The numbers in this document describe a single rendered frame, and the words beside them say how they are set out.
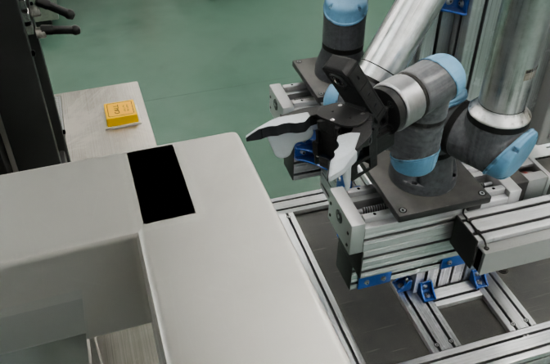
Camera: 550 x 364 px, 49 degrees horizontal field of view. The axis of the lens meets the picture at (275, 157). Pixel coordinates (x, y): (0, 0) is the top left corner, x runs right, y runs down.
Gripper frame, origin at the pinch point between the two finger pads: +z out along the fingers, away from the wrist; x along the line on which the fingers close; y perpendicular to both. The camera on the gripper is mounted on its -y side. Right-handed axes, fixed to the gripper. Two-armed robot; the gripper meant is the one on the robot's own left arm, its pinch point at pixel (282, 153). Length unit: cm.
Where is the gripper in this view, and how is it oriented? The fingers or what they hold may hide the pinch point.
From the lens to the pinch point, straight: 75.2
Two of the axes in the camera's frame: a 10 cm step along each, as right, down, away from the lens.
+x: -6.7, -3.3, 6.6
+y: 0.9, 8.5, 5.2
